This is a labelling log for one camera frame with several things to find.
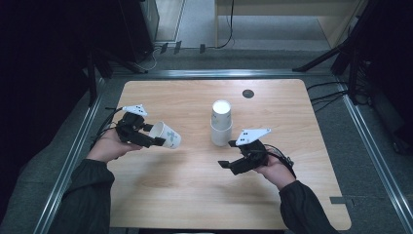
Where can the light wooden furniture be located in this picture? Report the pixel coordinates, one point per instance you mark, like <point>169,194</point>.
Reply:
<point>334,22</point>

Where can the metal floor rail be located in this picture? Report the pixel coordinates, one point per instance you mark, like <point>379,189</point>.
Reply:
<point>220,73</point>
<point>373,156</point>
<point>73,165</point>

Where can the black cabinet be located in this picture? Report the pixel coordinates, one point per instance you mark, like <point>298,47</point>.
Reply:
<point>136,26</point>

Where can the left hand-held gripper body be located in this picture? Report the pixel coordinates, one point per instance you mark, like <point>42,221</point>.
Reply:
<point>128,128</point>

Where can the white printed paper cup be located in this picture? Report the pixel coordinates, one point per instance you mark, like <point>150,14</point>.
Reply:
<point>170,136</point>

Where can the stack of white paper cups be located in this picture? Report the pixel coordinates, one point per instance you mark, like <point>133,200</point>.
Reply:
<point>221,125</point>

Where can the black tripod stand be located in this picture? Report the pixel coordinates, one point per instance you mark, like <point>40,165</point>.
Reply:
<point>344,45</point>

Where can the person's right hand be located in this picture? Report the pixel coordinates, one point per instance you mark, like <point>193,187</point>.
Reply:
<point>277,174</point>

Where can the dark floor bracket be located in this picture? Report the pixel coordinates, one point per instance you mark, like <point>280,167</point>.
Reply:
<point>202,48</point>
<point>177,47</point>
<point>164,48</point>

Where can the dark round table grommet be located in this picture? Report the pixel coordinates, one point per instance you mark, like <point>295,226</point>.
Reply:
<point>248,94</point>

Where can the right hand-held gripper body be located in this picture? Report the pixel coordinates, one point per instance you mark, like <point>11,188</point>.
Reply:
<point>255,156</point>

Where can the person's left hand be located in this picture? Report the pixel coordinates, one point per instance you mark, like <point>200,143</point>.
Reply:
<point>107,146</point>

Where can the grey floor tape piece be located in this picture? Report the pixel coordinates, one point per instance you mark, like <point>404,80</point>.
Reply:
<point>339,200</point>

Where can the black metal stand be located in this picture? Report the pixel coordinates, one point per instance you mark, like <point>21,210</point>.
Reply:
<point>92,78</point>

